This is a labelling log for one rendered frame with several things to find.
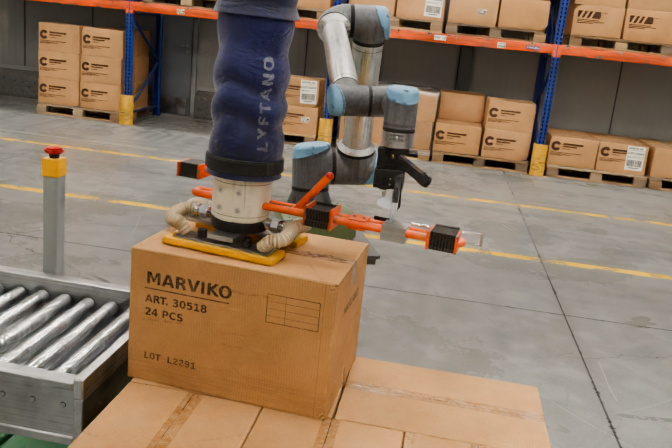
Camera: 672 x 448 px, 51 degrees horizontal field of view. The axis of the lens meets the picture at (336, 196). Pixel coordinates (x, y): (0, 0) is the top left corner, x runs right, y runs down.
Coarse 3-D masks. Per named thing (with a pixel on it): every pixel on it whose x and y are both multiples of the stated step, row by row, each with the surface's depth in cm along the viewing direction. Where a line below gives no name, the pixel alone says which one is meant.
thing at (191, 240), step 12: (204, 228) 203; (168, 240) 201; (180, 240) 200; (192, 240) 201; (204, 240) 201; (216, 240) 202; (216, 252) 197; (228, 252) 196; (240, 252) 196; (252, 252) 195; (264, 252) 196; (276, 252) 199; (264, 264) 193
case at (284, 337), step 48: (144, 240) 204; (336, 240) 222; (144, 288) 200; (192, 288) 196; (240, 288) 192; (288, 288) 189; (336, 288) 186; (144, 336) 203; (192, 336) 199; (240, 336) 196; (288, 336) 192; (336, 336) 193; (192, 384) 203; (240, 384) 199; (288, 384) 195; (336, 384) 204
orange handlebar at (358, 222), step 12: (204, 168) 238; (192, 192) 210; (204, 192) 208; (264, 204) 203; (276, 204) 203; (288, 204) 205; (300, 216) 200; (336, 216) 197; (348, 216) 200; (360, 216) 199; (348, 228) 196; (360, 228) 195; (372, 228) 194; (420, 228) 195; (420, 240) 191
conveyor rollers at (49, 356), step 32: (0, 288) 261; (0, 320) 234; (32, 320) 237; (64, 320) 239; (96, 320) 242; (128, 320) 246; (0, 352) 220; (32, 352) 221; (64, 352) 222; (96, 352) 224
